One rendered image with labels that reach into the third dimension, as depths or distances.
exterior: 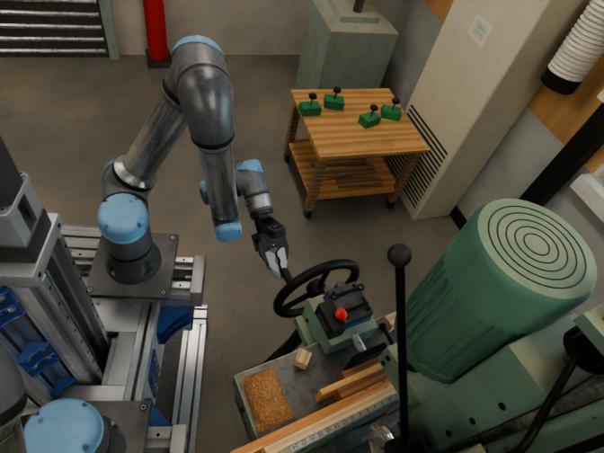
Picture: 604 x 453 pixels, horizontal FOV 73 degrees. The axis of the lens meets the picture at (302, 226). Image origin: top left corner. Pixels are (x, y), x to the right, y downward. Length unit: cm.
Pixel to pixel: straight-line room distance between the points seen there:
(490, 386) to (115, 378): 92
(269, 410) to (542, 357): 59
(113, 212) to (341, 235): 162
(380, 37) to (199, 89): 220
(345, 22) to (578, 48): 144
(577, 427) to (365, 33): 261
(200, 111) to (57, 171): 197
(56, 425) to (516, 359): 75
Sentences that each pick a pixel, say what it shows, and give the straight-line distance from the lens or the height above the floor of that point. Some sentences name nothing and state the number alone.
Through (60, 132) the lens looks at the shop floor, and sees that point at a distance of 304.
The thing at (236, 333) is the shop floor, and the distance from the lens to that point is 206.
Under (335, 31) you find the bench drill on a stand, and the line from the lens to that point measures 283.
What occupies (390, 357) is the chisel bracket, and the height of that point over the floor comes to 106.
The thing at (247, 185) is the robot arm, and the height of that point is 100.
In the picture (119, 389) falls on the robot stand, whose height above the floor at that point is 73.
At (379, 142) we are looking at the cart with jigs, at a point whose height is 53.
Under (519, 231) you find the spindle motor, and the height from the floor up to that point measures 150.
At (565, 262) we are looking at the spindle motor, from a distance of 64.
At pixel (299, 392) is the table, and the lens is 105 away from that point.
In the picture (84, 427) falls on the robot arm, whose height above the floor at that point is 104.
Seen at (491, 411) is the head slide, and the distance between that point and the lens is 72.
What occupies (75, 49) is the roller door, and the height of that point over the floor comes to 6.
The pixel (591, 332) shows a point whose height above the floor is 151.
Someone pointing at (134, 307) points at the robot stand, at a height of 73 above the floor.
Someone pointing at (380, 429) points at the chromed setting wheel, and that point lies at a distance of 90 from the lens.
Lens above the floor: 189
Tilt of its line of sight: 50 degrees down
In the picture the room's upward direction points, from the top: 16 degrees clockwise
